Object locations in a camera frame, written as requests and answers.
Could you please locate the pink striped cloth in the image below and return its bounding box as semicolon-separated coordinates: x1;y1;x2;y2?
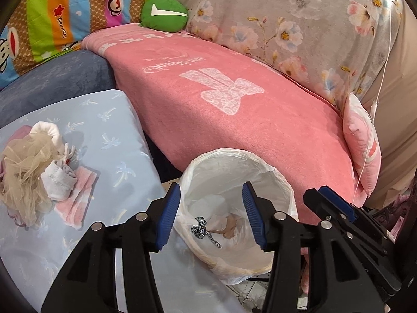
54;166;97;230

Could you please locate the beige cloth with patterned tie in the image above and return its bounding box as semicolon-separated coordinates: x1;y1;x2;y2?
190;214;237;250

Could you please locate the grey white sock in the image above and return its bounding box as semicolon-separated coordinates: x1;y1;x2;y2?
40;160;78;201

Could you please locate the beige mesh net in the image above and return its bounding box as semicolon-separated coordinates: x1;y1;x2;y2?
1;133;59;227

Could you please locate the white glove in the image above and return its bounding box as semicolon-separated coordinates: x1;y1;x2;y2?
30;122;76;165

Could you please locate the white lined trash bin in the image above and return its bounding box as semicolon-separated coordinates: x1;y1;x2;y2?
174;148;298;285

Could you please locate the pink small pillow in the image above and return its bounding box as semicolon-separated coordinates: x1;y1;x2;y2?
343;94;382;196

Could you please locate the light blue patterned sheet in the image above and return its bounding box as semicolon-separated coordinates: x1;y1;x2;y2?
0;89;248;313

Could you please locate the pink bed blanket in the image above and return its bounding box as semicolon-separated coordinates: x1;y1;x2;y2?
81;24;367;223

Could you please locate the grey floral quilt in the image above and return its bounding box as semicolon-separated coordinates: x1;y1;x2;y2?
178;0;403;108

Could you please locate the blue-grey velvet cushion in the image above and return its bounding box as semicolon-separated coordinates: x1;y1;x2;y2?
0;50;116;127

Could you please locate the green check mark cushion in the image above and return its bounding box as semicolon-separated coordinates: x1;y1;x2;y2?
140;0;189;33

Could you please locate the colourful monkey print pillow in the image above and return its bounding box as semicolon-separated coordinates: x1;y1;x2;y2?
1;0;146;88

